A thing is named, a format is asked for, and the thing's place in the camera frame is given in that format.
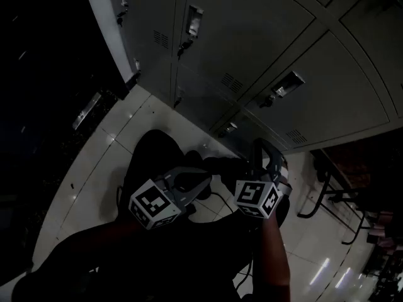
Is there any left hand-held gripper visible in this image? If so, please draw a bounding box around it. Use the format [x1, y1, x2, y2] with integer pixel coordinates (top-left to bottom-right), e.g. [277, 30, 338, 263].
[128, 167, 212, 230]

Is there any metal door handle bar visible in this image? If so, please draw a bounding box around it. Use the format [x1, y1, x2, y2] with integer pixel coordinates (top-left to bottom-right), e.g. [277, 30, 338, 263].
[72, 92, 102, 131]

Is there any person's left forearm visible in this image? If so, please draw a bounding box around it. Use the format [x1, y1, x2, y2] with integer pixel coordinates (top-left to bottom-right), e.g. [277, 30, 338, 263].
[59, 214, 149, 264]

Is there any pink chair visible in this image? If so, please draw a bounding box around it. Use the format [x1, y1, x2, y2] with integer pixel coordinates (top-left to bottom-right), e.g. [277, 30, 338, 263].
[366, 210, 399, 249]

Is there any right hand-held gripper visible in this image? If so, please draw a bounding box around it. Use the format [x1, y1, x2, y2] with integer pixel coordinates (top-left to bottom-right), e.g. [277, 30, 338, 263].
[234, 137, 292, 220]

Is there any person's right forearm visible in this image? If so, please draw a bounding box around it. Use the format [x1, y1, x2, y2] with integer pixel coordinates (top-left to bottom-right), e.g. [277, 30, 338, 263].
[260, 215, 291, 302]

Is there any black frame table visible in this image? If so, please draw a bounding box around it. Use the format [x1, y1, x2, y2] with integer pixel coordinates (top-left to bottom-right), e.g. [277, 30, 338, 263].
[297, 137, 383, 245]

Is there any black cable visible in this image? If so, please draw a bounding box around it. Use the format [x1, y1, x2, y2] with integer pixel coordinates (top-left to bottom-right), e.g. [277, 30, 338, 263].
[209, 191, 236, 214]

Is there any grey metal locker bank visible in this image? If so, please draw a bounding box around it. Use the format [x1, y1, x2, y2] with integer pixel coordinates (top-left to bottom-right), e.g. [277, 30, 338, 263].
[82, 0, 403, 152]

